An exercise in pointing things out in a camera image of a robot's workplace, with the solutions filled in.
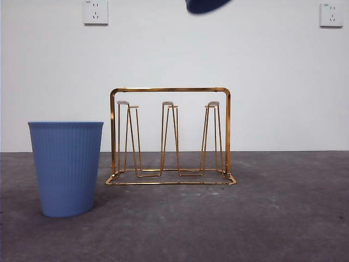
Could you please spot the blue ribbed cup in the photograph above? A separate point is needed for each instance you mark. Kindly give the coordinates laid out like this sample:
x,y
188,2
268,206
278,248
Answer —
x,y
207,6
65,169

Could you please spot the white wall socket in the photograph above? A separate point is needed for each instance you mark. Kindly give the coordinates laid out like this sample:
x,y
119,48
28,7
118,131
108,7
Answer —
x,y
331,16
95,13

